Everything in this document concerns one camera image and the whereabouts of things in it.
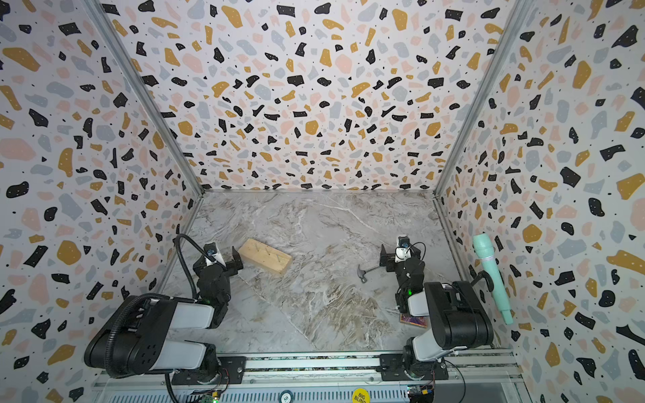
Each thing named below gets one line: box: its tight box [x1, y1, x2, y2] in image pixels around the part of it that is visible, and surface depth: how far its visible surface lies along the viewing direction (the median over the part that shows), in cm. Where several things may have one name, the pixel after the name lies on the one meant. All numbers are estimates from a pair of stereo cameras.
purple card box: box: [399, 314, 430, 329], surface depth 84 cm
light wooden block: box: [237, 238, 293, 276], surface depth 96 cm
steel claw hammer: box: [356, 263, 381, 284], surface depth 97 cm
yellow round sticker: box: [351, 387, 371, 403], surface depth 71 cm
